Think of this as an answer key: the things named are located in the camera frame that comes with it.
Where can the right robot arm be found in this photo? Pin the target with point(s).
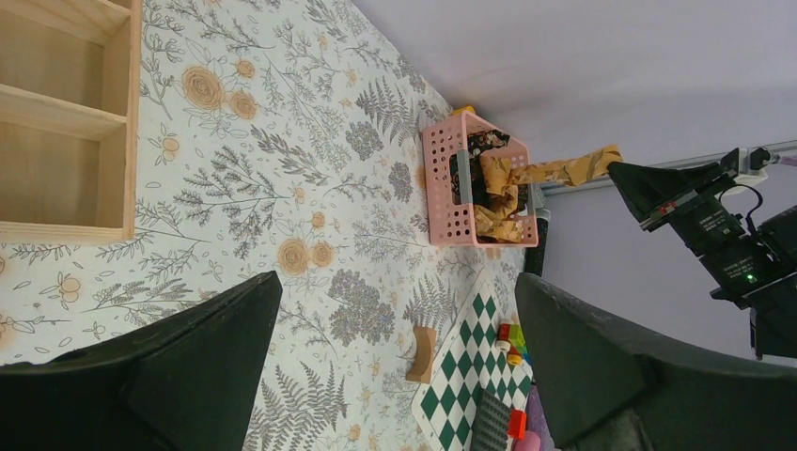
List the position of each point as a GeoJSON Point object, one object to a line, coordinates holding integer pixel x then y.
{"type": "Point", "coordinates": [773, 315]}

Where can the dark grey lego plate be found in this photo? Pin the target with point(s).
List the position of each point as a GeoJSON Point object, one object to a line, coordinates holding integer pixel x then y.
{"type": "Point", "coordinates": [490, 426]}

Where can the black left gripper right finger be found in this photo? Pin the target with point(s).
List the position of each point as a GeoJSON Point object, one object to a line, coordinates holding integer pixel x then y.
{"type": "Point", "coordinates": [607, 383]}

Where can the purple glitter tube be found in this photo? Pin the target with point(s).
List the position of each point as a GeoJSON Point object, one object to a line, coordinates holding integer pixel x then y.
{"type": "Point", "coordinates": [536, 421]}

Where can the yellow triangle toy block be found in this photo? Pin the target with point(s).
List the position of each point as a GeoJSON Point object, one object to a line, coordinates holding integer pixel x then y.
{"type": "Point", "coordinates": [459, 111]}

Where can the wooden compartment tray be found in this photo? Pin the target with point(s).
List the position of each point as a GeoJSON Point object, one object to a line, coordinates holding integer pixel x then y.
{"type": "Point", "coordinates": [70, 73]}

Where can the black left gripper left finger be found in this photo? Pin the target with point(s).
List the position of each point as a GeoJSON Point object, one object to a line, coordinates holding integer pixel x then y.
{"type": "Point", "coordinates": [186, 382]}

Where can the curved wooden block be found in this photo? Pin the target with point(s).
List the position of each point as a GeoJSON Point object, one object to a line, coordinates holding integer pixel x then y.
{"type": "Point", "coordinates": [425, 340]}

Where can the pink plastic basket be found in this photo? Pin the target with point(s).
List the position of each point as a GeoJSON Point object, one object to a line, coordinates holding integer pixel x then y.
{"type": "Point", "coordinates": [451, 224]}

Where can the green white chessboard mat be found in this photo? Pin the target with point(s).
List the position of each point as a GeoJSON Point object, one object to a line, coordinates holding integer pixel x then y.
{"type": "Point", "coordinates": [466, 364]}

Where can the colourful lego brick pile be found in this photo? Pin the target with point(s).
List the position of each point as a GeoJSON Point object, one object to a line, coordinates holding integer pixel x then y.
{"type": "Point", "coordinates": [510, 341]}

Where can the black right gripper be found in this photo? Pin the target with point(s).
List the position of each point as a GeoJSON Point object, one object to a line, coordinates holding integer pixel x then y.
{"type": "Point", "coordinates": [746, 259]}

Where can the floral table cloth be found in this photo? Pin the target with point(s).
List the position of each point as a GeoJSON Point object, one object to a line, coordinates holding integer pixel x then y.
{"type": "Point", "coordinates": [274, 136]}

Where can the black floral tie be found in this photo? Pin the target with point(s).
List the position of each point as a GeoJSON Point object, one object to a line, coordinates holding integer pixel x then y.
{"type": "Point", "coordinates": [478, 143]}

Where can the pink marker pen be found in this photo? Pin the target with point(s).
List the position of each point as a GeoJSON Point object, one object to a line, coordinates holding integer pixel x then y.
{"type": "Point", "coordinates": [529, 441]}

